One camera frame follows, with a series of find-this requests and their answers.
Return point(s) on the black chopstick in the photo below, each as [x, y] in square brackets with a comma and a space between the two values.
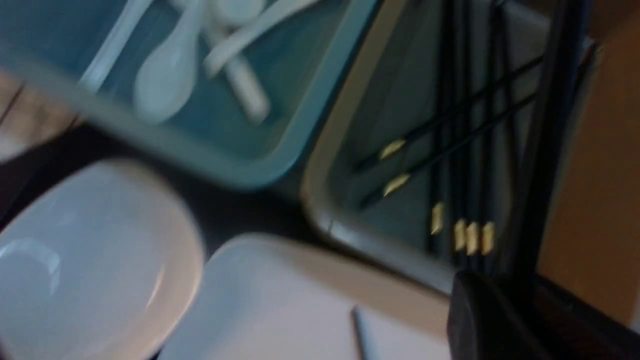
[364, 341]

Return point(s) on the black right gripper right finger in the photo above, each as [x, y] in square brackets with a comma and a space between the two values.
[566, 328]

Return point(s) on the small white bowl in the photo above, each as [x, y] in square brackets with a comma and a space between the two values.
[102, 266]

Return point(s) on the brown plastic bin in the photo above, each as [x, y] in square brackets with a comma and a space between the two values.
[591, 240]

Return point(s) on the blue plastic bin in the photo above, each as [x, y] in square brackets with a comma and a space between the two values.
[299, 64]

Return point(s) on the black chopsticks in bin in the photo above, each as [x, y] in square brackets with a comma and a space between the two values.
[438, 145]

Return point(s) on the large white square plate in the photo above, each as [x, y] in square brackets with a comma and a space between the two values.
[265, 297]

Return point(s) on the white spoon in bin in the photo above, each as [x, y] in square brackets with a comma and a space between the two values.
[167, 77]

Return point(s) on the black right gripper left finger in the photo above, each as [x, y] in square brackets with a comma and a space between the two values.
[484, 324]

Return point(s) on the black plastic tray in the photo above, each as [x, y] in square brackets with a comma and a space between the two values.
[222, 213]

